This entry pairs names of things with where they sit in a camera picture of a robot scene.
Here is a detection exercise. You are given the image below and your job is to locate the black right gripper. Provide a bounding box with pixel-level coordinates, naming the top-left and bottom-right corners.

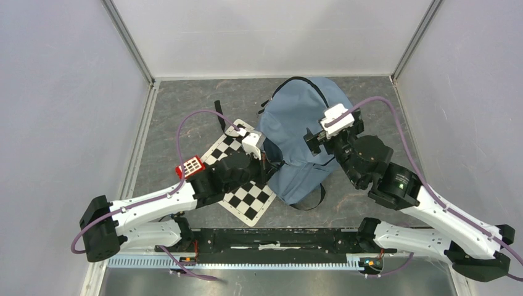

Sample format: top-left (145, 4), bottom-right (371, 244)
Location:
top-left (303, 105), bottom-right (364, 187)

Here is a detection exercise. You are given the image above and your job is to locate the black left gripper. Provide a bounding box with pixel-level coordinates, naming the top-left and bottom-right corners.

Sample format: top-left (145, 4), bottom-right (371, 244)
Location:
top-left (224, 147), bottom-right (279, 194)

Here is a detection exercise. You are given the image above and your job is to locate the blue grey backpack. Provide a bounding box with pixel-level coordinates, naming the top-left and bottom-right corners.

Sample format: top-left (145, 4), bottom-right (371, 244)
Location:
top-left (213, 76), bottom-right (354, 212)

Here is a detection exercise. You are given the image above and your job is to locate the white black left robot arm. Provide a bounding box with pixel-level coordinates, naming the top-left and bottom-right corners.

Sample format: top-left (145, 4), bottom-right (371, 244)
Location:
top-left (71, 152), bottom-right (276, 263)

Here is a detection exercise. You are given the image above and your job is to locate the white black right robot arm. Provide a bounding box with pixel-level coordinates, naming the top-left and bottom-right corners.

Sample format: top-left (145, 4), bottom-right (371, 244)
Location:
top-left (304, 111), bottom-right (515, 282)

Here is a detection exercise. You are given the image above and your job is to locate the black white chessboard mat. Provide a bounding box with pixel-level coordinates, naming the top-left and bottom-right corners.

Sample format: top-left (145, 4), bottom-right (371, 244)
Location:
top-left (200, 118), bottom-right (276, 228)

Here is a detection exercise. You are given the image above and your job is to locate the red window toy block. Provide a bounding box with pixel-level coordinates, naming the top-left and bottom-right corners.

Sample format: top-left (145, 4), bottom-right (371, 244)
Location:
top-left (175, 155), bottom-right (205, 179)

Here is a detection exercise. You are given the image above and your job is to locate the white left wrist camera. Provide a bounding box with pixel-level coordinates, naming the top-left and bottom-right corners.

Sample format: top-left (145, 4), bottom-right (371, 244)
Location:
top-left (237, 128), bottom-right (266, 160)

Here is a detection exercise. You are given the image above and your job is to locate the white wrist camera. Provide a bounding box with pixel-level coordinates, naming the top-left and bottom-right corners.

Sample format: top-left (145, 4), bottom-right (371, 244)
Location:
top-left (237, 128), bottom-right (266, 160)
top-left (319, 104), bottom-right (355, 139)

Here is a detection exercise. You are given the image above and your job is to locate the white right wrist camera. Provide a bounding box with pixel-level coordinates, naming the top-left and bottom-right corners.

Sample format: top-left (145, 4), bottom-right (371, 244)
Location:
top-left (319, 104), bottom-right (355, 139)

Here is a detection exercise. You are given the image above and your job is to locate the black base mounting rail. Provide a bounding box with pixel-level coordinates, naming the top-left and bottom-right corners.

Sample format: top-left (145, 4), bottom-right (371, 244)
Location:
top-left (167, 228), bottom-right (397, 264)

